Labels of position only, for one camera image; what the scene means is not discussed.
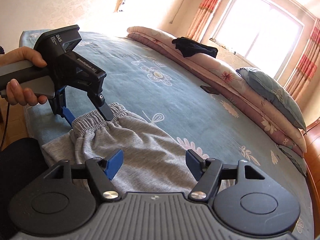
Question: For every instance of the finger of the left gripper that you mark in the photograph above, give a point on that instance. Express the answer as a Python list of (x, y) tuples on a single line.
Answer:
[(67, 115), (98, 101)]

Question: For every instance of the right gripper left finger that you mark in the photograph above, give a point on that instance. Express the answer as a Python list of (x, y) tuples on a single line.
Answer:
[(62, 199)]

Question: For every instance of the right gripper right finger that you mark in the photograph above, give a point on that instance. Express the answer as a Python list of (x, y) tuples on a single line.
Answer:
[(242, 197)]

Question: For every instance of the grey sweatpants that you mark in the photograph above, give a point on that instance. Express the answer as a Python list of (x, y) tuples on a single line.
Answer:
[(153, 160)]

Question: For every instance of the person's left hand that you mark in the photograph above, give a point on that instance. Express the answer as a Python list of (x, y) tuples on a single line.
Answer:
[(15, 93)]

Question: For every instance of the teal pillow under quilt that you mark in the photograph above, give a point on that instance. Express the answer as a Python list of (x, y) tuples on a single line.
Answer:
[(298, 161)]

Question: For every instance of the teal floral bed sheet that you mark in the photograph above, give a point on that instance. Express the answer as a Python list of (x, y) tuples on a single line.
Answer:
[(168, 96)]

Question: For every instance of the wooden headboard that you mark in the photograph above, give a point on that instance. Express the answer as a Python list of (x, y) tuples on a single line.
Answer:
[(312, 161)]

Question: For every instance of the black garment on quilt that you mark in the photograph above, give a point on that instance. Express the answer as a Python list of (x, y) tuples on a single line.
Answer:
[(190, 47)]

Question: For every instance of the black phone on bed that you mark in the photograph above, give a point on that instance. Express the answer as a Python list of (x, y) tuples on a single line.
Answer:
[(210, 90)]

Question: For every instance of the teal pillow on quilt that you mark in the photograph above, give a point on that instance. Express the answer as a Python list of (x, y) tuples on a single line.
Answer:
[(272, 91)]

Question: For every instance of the pink floral folded quilt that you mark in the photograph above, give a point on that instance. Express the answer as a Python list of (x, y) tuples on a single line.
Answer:
[(230, 84)]

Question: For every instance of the striped right curtain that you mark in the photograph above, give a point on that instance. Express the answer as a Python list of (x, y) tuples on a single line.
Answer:
[(306, 67)]

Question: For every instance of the striped curtain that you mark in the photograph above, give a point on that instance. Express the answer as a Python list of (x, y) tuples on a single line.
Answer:
[(306, 67), (202, 19)]

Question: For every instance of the striped left curtain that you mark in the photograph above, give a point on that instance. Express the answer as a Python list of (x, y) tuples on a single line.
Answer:
[(202, 19)]

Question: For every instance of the window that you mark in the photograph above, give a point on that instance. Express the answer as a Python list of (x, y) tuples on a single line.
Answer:
[(262, 33)]

